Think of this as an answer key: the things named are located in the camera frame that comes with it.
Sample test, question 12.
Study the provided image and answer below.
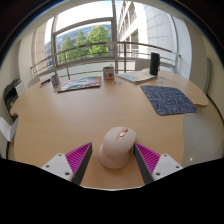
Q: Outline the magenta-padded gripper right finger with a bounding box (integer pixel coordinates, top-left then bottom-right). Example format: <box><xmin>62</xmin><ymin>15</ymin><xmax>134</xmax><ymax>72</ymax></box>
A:
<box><xmin>133</xmin><ymin>142</ymin><xmax>184</xmax><ymax>186</ymax></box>

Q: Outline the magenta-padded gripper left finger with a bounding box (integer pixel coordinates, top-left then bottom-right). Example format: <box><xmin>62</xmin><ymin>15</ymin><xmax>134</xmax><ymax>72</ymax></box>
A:
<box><xmin>40</xmin><ymin>141</ymin><xmax>94</xmax><ymax>186</ymax></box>

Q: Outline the beige computer mouse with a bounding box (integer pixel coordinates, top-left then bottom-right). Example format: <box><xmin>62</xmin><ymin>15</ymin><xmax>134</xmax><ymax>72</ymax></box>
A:
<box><xmin>97</xmin><ymin>126</ymin><xmax>138</xmax><ymax>170</ymax></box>

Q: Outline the blue patterned mouse pad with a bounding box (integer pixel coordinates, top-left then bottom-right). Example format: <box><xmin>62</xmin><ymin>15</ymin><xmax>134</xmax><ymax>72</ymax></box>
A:
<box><xmin>139</xmin><ymin>84</ymin><xmax>199</xmax><ymax>117</ymax></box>

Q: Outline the red magazine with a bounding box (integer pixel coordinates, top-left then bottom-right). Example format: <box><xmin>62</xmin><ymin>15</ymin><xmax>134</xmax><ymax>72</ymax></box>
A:
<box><xmin>57</xmin><ymin>75</ymin><xmax>103</xmax><ymax>93</ymax></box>

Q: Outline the black printer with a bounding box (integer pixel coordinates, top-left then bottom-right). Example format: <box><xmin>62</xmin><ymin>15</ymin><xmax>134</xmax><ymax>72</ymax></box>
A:
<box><xmin>2</xmin><ymin>78</ymin><xmax>23</xmax><ymax>116</ymax></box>

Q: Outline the grey green door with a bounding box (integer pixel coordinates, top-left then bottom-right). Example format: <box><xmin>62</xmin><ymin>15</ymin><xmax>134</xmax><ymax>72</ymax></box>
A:
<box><xmin>203</xmin><ymin>56</ymin><xmax>213</xmax><ymax>94</ymax></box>

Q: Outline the black cylindrical bottle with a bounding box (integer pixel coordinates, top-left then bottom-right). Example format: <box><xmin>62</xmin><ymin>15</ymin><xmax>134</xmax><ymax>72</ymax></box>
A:
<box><xmin>149</xmin><ymin>52</ymin><xmax>161</xmax><ymax>77</ymax></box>

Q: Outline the metal balcony railing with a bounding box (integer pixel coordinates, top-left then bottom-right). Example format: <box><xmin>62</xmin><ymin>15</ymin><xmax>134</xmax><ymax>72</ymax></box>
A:
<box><xmin>30</xmin><ymin>41</ymin><xmax>181</xmax><ymax>79</ymax></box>

